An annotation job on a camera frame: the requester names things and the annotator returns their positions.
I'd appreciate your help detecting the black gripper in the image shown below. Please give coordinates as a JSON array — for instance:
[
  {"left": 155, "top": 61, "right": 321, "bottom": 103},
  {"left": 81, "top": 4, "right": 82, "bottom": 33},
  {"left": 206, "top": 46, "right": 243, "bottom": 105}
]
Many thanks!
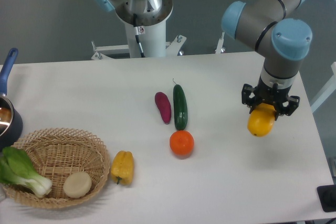
[{"left": 241, "top": 81, "right": 300, "bottom": 121}]

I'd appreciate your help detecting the yellow mango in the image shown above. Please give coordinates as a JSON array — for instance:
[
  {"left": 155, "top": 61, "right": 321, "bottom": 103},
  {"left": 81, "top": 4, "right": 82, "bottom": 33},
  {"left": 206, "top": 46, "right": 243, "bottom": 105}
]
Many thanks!
[{"left": 247, "top": 103, "right": 275, "bottom": 137}]

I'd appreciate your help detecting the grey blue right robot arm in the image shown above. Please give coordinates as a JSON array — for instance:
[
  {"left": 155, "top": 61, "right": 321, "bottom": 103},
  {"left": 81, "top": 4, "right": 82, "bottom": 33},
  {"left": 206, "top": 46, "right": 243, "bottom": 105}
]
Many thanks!
[{"left": 221, "top": 0, "right": 312, "bottom": 117}]

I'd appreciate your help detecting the woven wicker basket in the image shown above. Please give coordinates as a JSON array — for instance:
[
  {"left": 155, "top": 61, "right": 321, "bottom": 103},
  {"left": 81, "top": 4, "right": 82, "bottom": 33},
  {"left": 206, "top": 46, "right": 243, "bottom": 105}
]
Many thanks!
[{"left": 2, "top": 128, "right": 110, "bottom": 209}]

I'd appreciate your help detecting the green cucumber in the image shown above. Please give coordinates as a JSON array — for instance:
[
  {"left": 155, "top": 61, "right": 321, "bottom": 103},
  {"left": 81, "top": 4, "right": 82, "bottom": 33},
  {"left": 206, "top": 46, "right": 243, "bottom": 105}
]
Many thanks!
[{"left": 173, "top": 80, "right": 188, "bottom": 131}]

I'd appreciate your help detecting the orange fruit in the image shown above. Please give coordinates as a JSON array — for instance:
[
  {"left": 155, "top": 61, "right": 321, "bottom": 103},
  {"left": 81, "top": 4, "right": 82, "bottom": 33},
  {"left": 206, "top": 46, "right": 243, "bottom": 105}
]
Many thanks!
[{"left": 170, "top": 130, "right": 194, "bottom": 156}]

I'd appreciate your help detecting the purple sweet potato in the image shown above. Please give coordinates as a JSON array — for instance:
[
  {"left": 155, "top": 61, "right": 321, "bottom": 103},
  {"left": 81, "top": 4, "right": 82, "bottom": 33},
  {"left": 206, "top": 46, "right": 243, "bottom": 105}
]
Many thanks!
[{"left": 154, "top": 92, "right": 172, "bottom": 124}]

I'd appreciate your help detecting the black device at table edge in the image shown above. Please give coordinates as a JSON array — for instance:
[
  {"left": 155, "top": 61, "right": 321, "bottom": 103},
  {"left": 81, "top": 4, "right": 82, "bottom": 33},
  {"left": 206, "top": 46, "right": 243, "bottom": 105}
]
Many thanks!
[{"left": 317, "top": 185, "right": 335, "bottom": 212}]

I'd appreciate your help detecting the yellow bell pepper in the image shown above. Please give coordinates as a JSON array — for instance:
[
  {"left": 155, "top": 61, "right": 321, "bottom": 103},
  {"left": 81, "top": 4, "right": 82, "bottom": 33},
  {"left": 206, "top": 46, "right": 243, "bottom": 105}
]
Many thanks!
[{"left": 110, "top": 151, "right": 134, "bottom": 186}]

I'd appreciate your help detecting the beige round cake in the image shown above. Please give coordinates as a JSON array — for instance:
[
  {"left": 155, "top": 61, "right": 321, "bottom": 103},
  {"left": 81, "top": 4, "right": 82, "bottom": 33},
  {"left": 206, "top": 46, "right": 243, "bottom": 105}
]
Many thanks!
[{"left": 63, "top": 172, "right": 92, "bottom": 198}]

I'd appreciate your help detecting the blue saucepan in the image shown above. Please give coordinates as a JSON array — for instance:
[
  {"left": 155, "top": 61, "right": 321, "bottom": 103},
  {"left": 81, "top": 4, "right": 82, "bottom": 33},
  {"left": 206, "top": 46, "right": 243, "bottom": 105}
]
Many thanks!
[{"left": 1, "top": 48, "right": 23, "bottom": 151}]

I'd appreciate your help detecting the green bok choy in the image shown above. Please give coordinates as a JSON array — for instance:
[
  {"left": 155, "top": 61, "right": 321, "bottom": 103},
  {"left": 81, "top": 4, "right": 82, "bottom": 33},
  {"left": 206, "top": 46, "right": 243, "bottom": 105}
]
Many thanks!
[{"left": 1, "top": 146, "right": 52, "bottom": 198}]

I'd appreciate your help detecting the white frame at right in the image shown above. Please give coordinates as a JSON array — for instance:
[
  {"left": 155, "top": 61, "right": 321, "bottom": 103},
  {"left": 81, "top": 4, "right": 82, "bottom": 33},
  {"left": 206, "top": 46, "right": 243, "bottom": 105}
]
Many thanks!
[{"left": 310, "top": 62, "right": 335, "bottom": 113}]

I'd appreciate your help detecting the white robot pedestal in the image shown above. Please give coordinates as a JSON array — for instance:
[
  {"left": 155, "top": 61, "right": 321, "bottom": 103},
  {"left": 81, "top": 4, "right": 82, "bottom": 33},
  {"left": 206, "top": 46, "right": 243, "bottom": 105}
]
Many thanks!
[{"left": 90, "top": 19, "right": 226, "bottom": 61}]

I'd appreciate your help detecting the black cable on pedestal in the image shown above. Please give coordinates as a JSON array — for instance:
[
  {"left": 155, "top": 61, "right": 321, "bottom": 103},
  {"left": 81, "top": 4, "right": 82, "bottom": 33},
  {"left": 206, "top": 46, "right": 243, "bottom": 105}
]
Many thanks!
[{"left": 132, "top": 13, "right": 146, "bottom": 58}]

